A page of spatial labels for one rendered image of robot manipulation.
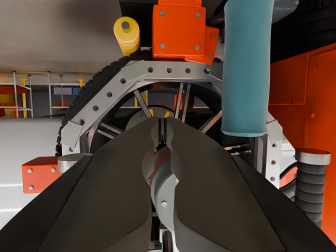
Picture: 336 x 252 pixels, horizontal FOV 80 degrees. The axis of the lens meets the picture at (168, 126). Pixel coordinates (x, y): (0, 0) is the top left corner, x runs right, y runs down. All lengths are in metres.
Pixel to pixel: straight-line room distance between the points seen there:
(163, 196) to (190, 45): 0.33
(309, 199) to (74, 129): 0.46
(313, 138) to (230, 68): 0.39
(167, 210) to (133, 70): 0.30
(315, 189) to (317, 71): 0.42
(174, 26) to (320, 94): 0.44
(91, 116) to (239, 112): 0.32
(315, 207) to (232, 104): 0.20
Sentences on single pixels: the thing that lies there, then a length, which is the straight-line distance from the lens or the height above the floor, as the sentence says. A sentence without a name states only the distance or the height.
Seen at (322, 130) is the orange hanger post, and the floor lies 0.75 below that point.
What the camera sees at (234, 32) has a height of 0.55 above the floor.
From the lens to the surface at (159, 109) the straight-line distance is 1.03.
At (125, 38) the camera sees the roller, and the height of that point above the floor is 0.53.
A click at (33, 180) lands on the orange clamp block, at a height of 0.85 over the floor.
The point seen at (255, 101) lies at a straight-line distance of 0.40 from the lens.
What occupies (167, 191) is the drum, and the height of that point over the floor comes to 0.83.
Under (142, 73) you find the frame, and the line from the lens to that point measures 0.48.
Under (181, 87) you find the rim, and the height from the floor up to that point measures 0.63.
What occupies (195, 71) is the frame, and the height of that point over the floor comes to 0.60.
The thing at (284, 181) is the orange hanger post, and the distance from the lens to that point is 4.21.
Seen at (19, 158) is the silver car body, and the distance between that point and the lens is 1.10.
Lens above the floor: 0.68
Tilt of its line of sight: 6 degrees up
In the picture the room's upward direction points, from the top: 180 degrees counter-clockwise
